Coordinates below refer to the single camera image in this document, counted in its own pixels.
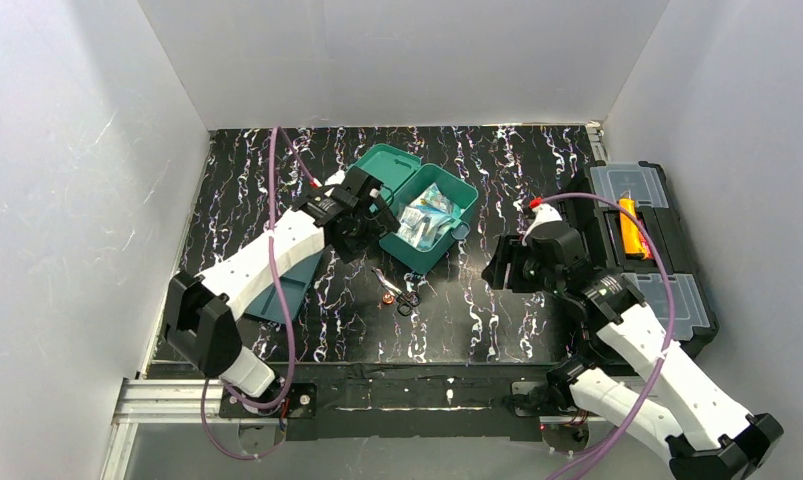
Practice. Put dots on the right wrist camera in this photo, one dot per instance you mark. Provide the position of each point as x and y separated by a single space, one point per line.
543 213

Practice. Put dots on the teal medicine box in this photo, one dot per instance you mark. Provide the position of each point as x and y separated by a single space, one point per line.
405 177

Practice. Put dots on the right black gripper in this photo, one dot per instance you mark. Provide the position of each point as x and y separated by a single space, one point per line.
503 263

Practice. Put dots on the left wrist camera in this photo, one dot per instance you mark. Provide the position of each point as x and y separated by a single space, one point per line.
336 178

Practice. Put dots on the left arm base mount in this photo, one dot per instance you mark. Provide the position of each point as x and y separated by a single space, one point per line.
300 403

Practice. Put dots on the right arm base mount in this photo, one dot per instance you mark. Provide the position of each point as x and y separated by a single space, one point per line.
553 394

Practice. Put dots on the black tool box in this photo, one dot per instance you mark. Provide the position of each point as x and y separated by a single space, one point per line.
659 221

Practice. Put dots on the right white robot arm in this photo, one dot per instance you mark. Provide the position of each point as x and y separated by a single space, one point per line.
681 414

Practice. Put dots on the orange tool in toolbox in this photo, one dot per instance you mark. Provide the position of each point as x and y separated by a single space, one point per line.
634 243

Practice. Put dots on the aluminium frame rail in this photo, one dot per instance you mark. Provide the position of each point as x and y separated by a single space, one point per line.
157 432

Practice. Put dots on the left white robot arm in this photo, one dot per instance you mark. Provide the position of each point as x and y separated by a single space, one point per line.
201 310

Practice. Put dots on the blue white pouch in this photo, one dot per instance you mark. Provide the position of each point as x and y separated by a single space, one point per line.
433 198

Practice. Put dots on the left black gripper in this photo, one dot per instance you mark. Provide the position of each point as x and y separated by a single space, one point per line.
362 196

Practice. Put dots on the teal insert tray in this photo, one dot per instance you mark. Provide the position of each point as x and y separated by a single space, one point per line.
295 283

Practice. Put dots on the clear bag of packets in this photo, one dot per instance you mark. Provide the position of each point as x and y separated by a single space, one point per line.
422 227

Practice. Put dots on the small scissors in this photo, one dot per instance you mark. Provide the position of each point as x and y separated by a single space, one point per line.
406 301

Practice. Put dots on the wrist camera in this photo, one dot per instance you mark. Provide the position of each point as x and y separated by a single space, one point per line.
336 178
543 213

